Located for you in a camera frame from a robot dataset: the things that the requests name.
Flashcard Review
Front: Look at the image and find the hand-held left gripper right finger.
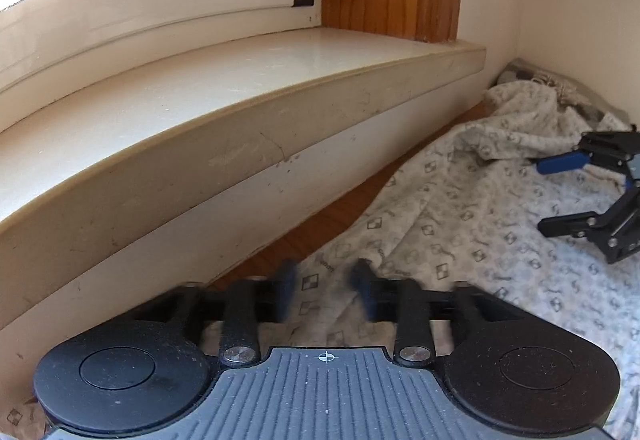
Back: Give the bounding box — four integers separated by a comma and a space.
348, 259, 521, 367

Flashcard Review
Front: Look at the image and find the grey printed sweatshirt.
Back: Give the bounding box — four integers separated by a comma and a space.
495, 59, 631, 126

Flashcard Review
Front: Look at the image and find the white checker-patterned garment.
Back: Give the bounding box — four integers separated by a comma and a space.
0, 82, 640, 440

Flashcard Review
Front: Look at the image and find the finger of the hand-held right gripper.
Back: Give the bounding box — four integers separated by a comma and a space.
539, 180, 640, 265
531, 130, 640, 174

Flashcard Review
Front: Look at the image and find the beige window sill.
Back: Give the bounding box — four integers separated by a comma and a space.
0, 27, 487, 231

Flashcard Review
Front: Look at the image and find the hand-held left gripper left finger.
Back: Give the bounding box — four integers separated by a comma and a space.
132, 260, 301, 367

